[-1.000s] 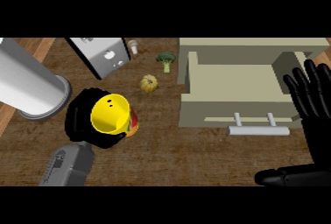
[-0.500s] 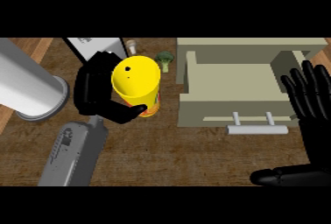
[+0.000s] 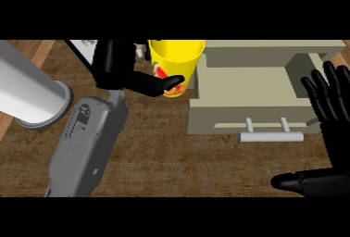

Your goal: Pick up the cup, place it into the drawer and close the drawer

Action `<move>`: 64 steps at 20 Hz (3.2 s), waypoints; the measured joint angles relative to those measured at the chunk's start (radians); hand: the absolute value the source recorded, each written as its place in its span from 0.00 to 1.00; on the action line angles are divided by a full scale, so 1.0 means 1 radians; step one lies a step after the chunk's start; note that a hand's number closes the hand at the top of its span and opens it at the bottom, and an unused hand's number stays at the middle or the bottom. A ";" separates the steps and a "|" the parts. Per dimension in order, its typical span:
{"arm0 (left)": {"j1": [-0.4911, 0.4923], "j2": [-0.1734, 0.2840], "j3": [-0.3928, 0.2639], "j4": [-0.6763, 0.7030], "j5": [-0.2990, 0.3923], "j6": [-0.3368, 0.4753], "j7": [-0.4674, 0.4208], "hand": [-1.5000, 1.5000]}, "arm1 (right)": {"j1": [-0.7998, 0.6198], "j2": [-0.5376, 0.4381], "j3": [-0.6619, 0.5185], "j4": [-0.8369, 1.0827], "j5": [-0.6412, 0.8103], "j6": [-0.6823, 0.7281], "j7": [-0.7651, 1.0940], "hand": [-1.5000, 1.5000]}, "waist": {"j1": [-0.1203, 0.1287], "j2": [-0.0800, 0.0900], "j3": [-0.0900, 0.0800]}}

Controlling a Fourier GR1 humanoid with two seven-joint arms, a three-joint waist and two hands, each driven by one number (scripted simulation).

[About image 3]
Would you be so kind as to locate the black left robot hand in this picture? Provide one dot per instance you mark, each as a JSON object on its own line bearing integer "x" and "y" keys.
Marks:
{"x": 119, "y": 74}

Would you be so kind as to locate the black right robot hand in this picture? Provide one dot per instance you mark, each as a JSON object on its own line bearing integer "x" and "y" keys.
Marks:
{"x": 328, "y": 135}

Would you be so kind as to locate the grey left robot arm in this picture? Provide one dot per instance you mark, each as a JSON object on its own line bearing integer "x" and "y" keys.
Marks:
{"x": 85, "y": 145}

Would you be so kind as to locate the yellow cup with fruit print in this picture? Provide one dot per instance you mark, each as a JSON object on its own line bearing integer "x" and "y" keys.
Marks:
{"x": 175, "y": 61}

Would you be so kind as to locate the beige open drawer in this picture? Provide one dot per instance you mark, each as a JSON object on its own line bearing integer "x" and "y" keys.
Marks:
{"x": 261, "y": 92}

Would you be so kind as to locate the white flat panel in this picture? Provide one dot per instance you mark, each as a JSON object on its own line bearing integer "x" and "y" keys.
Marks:
{"x": 84, "y": 49}

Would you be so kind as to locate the large grey cylinder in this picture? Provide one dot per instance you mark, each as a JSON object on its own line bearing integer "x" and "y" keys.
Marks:
{"x": 29, "y": 89}

